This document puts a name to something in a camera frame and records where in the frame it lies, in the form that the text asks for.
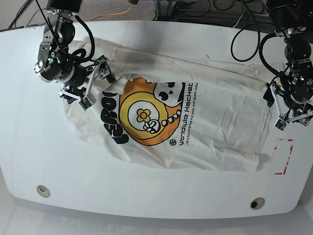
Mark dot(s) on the red tape rectangle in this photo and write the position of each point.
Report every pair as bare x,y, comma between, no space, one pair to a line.
281,156

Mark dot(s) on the table grommet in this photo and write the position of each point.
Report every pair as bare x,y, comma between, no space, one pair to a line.
43,191
257,203

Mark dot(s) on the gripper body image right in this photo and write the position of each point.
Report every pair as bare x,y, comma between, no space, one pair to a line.
292,88

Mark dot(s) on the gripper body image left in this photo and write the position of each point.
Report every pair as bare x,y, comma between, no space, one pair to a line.
76,71

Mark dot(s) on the left table grommet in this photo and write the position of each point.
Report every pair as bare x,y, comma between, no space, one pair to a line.
43,191

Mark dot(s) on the white t-shirt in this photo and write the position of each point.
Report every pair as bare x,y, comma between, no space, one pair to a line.
164,112

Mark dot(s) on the right table grommet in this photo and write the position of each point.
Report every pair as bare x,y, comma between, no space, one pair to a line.
257,203

